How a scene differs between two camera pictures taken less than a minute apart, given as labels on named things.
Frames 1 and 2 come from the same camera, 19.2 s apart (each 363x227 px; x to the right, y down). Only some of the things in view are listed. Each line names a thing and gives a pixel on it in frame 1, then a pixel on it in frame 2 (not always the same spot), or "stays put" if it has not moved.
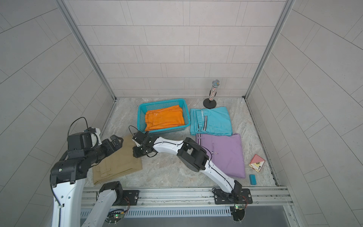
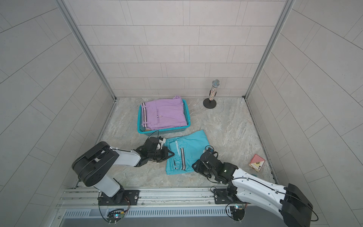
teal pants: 211,121 → 187,149
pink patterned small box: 256,163 stays put
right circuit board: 238,212 stays put
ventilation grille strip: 149,213 stays put
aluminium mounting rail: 267,197 stays put
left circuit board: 115,215 stays put
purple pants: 225,152 → 163,114
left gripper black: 111,147 → 164,156
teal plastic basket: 142,109 stays put
